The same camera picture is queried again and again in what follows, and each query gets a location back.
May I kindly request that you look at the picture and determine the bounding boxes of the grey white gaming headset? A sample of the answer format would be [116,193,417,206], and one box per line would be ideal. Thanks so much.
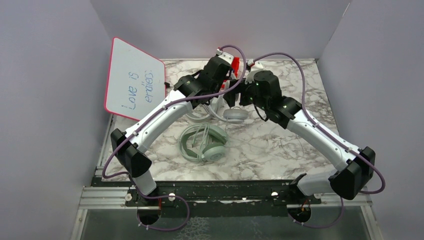
[186,99,220,123]

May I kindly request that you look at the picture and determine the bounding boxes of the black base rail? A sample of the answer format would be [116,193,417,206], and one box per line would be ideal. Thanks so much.
[91,177,325,224]

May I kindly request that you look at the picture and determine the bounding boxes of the white headphones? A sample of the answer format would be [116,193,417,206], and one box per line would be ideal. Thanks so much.
[204,98,249,124]

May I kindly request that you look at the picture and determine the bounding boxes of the red plastic bin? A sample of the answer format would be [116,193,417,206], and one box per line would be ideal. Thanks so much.
[221,57,240,90]

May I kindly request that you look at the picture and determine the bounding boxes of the pink framed whiteboard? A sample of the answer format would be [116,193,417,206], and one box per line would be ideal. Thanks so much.
[103,37,166,120]

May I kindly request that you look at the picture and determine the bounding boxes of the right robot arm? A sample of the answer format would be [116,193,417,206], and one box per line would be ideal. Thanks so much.
[223,70,376,204]

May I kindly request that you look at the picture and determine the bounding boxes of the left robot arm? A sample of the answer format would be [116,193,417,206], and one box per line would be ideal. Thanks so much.
[110,53,234,206]

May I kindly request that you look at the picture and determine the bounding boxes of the green headphone cable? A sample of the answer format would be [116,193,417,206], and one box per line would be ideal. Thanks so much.
[190,124,216,164]

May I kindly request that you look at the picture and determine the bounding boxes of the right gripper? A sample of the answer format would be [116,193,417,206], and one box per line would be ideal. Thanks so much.
[224,77,270,111]

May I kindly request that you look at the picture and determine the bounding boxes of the green headphones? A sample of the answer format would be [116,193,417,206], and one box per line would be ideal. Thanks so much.
[177,123,229,163]

